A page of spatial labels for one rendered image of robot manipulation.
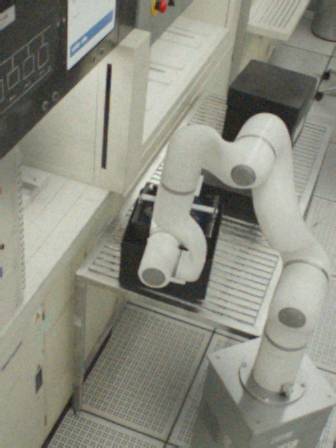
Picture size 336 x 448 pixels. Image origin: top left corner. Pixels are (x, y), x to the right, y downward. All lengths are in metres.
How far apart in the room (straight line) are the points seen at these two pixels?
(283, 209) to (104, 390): 1.49
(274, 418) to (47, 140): 1.14
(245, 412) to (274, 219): 0.58
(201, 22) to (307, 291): 2.15
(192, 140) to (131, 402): 1.51
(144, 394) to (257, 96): 1.24
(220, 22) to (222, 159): 2.13
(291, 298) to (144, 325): 1.51
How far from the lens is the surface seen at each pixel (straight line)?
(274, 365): 1.89
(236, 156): 1.45
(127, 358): 2.96
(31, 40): 1.56
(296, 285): 1.66
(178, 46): 3.30
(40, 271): 2.05
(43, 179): 2.33
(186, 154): 1.56
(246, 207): 2.45
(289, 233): 1.61
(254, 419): 1.92
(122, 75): 2.10
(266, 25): 3.73
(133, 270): 2.12
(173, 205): 1.65
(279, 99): 2.71
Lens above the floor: 2.31
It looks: 40 degrees down
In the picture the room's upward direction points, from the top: 8 degrees clockwise
